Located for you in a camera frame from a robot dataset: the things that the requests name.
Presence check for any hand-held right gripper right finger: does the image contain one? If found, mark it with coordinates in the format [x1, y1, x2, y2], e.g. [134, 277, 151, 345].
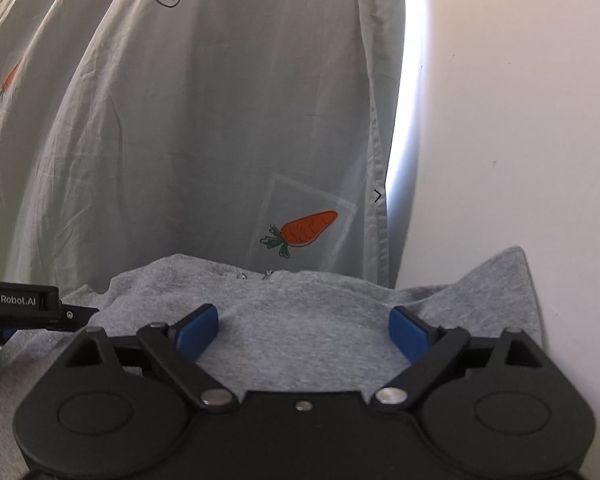
[372, 306, 548, 413]

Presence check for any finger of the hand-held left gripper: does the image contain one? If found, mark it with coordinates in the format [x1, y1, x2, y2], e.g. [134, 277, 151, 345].
[59, 302, 101, 333]

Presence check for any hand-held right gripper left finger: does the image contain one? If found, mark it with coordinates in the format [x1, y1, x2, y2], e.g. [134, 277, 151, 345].
[62, 304, 238, 413]

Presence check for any grey zip hoodie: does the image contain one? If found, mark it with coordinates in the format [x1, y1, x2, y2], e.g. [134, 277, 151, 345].
[0, 246, 547, 480]

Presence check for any grey carrot print sheet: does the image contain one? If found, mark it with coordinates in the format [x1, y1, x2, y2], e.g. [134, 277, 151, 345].
[0, 0, 406, 296]

